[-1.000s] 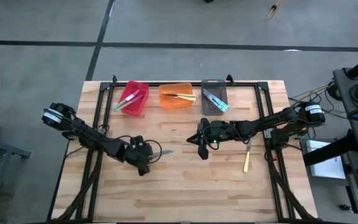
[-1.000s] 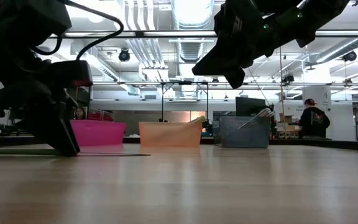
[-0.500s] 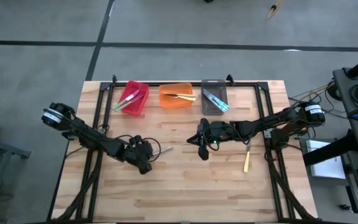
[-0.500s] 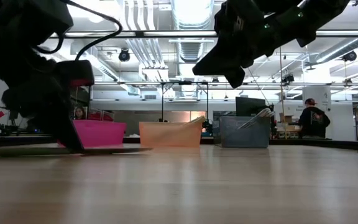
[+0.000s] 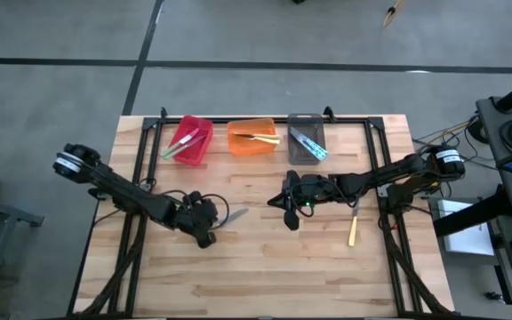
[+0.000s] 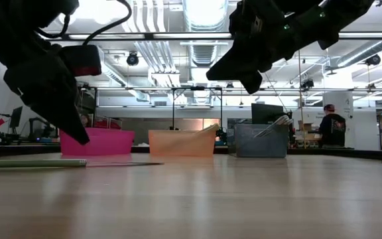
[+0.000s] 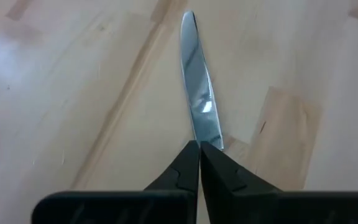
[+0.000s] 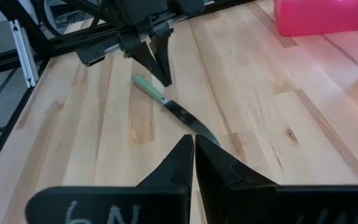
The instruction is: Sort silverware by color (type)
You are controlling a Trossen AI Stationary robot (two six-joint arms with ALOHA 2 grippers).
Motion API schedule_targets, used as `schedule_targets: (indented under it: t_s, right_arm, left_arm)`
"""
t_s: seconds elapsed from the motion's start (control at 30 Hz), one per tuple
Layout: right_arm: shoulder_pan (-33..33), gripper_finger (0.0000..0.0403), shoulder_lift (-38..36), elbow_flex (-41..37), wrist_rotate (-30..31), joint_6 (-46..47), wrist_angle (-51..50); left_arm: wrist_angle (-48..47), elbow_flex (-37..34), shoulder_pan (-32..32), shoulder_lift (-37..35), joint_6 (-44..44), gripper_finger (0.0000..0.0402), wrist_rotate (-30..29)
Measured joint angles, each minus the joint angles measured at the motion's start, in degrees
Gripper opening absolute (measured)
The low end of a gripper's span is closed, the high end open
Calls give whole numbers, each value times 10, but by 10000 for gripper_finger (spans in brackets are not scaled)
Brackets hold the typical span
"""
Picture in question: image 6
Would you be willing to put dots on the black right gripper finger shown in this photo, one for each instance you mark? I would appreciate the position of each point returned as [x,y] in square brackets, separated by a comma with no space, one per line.
[252,83]
[230,66]

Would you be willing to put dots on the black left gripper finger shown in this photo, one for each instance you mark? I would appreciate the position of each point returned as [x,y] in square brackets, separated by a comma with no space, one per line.
[71,127]

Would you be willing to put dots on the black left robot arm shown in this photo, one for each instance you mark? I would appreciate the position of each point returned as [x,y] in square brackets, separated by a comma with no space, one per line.
[12,26]

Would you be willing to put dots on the black background robot arm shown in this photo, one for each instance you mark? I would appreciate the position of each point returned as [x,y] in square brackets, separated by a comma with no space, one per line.
[40,129]

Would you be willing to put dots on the person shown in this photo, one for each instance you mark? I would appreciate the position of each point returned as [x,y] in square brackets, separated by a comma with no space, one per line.
[332,129]
[85,120]

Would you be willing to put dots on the dark shelving unit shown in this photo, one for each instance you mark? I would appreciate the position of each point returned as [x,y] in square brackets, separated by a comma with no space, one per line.
[86,99]

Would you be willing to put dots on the red plastic bin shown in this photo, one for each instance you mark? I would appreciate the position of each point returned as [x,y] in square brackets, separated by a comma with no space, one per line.
[101,142]

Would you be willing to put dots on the small black monitor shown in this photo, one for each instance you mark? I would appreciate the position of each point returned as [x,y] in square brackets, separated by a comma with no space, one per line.
[16,116]

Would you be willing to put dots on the black ceiling spotlight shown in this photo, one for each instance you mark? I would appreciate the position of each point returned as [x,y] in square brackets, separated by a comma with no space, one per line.
[373,60]
[307,84]
[132,59]

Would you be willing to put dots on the black horizontal beam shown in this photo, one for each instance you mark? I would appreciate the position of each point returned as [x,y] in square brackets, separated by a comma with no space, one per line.
[177,36]

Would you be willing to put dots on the grey plastic bin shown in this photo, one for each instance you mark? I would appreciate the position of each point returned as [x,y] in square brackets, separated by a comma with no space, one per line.
[260,147]

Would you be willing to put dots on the cardboard box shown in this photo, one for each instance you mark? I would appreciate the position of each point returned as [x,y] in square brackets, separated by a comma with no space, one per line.
[305,127]

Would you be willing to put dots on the orange plastic bin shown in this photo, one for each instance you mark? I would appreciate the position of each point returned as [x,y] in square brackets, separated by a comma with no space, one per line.
[177,144]

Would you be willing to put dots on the white pillar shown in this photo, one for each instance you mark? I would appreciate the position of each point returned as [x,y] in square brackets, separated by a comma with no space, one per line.
[350,126]

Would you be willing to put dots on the silver round ceiling duct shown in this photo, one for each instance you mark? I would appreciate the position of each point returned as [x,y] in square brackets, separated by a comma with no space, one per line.
[204,49]
[363,51]

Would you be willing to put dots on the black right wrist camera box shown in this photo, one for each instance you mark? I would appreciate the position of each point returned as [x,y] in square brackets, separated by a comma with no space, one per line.
[254,16]

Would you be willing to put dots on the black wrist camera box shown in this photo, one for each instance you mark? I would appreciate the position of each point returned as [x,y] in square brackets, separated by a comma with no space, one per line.
[254,16]
[81,59]

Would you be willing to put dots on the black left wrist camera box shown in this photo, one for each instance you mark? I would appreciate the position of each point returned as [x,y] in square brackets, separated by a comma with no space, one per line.
[81,59]

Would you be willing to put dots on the white ceiling duct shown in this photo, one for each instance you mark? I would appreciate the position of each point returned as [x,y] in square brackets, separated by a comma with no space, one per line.
[118,76]

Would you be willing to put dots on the black background frame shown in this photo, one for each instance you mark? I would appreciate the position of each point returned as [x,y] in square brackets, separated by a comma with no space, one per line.
[343,89]

